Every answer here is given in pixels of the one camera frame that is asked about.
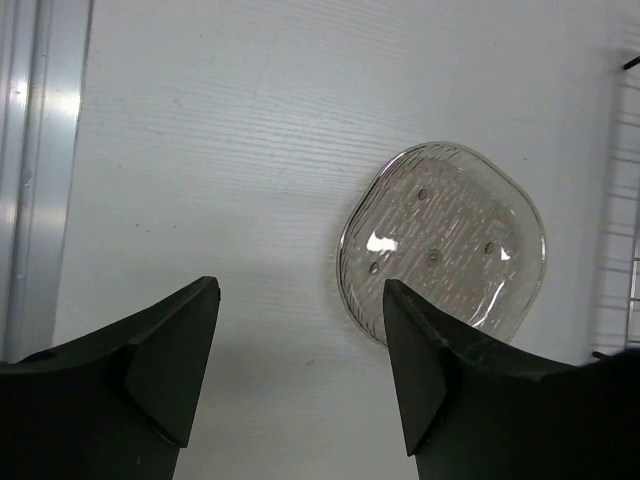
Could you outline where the chrome wire dish rack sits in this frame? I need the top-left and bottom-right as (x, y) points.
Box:
(591, 48), (639, 359)

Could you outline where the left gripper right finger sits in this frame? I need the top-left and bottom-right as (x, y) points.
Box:
(383, 280), (639, 479)

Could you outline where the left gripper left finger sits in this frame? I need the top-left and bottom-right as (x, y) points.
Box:
(1, 276), (221, 479)

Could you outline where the clear glass plate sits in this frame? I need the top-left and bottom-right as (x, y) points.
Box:
(336, 142), (546, 345)

